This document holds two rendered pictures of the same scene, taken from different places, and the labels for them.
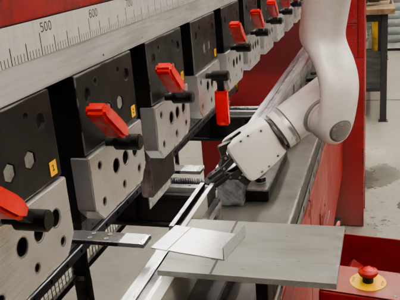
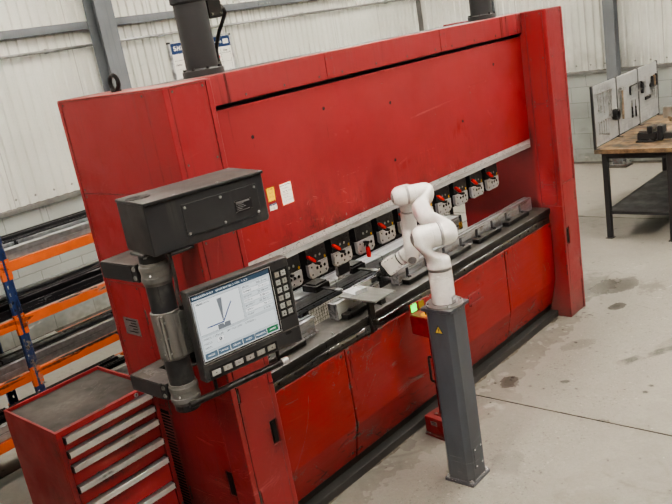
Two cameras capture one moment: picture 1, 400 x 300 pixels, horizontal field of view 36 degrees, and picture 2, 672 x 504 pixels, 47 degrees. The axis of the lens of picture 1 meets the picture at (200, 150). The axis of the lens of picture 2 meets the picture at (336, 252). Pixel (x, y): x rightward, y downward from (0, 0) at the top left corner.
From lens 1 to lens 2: 3.40 m
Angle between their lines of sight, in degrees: 26
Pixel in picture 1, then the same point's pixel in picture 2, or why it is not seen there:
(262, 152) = (392, 265)
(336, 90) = (407, 247)
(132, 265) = not seen: hidden behind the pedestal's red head
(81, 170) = (307, 268)
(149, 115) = (332, 255)
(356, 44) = (557, 198)
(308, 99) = not seen: hidden behind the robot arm
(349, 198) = (561, 297)
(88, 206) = (308, 275)
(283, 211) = (410, 288)
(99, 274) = not seen: hidden behind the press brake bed
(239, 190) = (397, 279)
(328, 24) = (406, 225)
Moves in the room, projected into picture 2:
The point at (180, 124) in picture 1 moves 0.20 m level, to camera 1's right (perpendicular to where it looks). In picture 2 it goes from (346, 257) to (379, 256)
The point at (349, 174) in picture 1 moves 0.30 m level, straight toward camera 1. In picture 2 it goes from (560, 281) to (543, 295)
